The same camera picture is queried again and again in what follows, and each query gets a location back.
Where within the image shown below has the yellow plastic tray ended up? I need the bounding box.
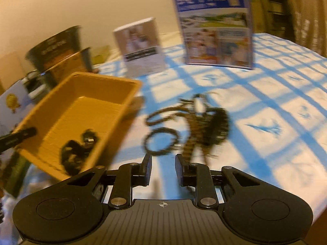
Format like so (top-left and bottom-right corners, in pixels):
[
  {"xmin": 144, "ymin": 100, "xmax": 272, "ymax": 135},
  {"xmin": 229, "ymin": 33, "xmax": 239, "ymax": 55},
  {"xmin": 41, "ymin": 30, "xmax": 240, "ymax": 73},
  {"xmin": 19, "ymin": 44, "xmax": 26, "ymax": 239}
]
[{"xmin": 11, "ymin": 72, "xmax": 143, "ymax": 182}]

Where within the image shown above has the small white product box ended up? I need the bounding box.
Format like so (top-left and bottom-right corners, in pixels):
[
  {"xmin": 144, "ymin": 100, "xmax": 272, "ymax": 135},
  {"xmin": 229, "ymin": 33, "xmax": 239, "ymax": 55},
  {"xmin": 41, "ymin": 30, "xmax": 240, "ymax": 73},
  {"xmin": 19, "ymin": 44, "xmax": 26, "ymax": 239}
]
[{"xmin": 113, "ymin": 17, "xmax": 166, "ymax": 78}]

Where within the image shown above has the dark bead bracelet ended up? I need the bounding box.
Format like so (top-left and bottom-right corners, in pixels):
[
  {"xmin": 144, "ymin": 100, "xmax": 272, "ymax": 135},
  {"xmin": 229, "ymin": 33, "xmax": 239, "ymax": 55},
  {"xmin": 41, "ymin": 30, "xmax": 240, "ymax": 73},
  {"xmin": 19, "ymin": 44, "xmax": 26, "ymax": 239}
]
[{"xmin": 143, "ymin": 127, "xmax": 180, "ymax": 156}]

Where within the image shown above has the orange label instant rice bowl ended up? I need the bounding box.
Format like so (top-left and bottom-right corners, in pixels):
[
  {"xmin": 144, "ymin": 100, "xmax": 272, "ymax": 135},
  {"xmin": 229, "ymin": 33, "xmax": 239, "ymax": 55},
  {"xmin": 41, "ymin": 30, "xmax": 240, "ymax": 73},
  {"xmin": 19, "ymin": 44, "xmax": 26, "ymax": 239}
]
[{"xmin": 41, "ymin": 47, "xmax": 94, "ymax": 87}]

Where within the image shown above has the black and gold rack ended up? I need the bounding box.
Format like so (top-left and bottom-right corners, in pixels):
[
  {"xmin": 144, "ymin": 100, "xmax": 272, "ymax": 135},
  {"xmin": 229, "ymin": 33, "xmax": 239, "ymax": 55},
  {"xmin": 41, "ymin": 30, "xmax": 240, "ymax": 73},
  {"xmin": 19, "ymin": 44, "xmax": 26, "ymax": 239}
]
[{"xmin": 259, "ymin": 0, "xmax": 291, "ymax": 32}]

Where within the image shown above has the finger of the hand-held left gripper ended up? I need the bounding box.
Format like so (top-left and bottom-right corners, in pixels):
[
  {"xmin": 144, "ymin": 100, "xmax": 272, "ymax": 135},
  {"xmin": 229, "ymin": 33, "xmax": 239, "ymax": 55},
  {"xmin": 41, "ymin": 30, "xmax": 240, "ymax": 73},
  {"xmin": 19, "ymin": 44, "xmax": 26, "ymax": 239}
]
[{"xmin": 0, "ymin": 127, "xmax": 38, "ymax": 151}]

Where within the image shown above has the blue illustrated milk carton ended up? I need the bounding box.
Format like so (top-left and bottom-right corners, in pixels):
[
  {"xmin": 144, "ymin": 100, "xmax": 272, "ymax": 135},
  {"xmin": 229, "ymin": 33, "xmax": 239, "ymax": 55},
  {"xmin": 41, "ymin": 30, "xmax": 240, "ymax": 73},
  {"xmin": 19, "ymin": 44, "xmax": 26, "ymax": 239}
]
[{"xmin": 170, "ymin": 0, "xmax": 254, "ymax": 69}]

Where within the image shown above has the black instant rice bowl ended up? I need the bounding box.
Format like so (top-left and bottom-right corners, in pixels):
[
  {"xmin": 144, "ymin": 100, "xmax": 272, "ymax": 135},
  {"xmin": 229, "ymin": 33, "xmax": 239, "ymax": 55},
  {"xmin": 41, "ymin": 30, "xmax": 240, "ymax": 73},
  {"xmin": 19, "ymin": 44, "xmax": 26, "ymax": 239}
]
[{"xmin": 25, "ymin": 26, "xmax": 83, "ymax": 72}]

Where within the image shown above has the dark bead jewelry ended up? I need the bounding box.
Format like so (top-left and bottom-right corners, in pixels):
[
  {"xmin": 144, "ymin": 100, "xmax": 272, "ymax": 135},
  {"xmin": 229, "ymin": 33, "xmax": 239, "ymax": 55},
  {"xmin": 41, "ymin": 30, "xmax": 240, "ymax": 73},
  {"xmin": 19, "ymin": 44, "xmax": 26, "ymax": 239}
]
[{"xmin": 185, "ymin": 93, "xmax": 230, "ymax": 164}]

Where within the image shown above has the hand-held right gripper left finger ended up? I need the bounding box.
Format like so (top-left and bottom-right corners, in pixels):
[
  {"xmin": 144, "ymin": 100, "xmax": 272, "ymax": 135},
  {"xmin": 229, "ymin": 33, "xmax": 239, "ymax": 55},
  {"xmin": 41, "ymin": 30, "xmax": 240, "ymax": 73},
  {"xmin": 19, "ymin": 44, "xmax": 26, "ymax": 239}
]
[{"xmin": 64, "ymin": 153, "xmax": 153, "ymax": 209}]

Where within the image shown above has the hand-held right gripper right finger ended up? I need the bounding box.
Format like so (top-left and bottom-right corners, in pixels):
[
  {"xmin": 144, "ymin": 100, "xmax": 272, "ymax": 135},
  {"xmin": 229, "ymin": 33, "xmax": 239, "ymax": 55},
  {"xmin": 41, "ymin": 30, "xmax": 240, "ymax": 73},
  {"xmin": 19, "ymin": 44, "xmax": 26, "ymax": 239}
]
[{"xmin": 175, "ymin": 154, "xmax": 261, "ymax": 209}]

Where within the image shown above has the flat cardboard piece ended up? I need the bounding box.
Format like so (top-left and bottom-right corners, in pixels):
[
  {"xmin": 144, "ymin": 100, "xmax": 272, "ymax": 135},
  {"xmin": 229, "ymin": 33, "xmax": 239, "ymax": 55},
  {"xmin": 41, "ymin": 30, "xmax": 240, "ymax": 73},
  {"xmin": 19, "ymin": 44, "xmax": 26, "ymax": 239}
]
[{"xmin": 91, "ymin": 45, "xmax": 112, "ymax": 65}]

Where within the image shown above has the beige curtain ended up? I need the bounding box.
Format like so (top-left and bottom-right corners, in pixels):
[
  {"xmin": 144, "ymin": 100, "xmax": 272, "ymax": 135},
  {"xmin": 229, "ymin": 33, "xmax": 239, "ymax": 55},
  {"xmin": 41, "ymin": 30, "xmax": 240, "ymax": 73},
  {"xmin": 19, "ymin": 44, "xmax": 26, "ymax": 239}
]
[{"xmin": 281, "ymin": 0, "xmax": 327, "ymax": 57}]

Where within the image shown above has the brown bead chain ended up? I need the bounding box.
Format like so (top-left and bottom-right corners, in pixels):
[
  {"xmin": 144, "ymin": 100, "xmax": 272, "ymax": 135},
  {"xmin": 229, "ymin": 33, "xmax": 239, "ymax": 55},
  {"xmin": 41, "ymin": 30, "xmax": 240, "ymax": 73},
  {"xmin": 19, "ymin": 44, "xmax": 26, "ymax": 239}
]
[{"xmin": 146, "ymin": 104, "xmax": 192, "ymax": 127}]

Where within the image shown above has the large light blue milk box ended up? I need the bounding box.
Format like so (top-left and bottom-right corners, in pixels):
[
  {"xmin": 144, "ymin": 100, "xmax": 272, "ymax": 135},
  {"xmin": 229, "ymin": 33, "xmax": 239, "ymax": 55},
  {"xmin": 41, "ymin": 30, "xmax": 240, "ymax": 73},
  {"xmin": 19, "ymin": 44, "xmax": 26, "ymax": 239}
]
[{"xmin": 0, "ymin": 80, "xmax": 39, "ymax": 199}]

